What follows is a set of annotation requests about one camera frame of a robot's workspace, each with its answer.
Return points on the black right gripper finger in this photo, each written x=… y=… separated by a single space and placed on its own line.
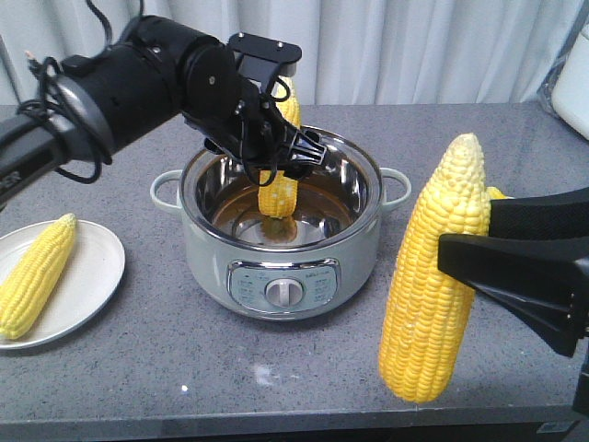
x=556 y=216
x=544 y=283

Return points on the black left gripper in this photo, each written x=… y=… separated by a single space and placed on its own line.
x=261 y=139

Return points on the pale corn cob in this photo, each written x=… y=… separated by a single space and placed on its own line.
x=279 y=198

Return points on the yellow corn cob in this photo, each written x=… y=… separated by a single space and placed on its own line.
x=427 y=311

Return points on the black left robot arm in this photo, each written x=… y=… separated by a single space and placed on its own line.
x=88 y=109

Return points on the grey-green electric cooking pot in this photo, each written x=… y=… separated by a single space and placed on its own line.
x=292 y=268

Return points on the grey pleated curtain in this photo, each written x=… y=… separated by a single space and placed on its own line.
x=394 y=52

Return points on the white rice cooker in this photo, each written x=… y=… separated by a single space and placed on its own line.
x=570 y=94

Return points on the white round plate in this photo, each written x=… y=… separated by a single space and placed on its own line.
x=91 y=276

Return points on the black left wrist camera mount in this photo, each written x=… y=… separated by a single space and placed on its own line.
x=264 y=60

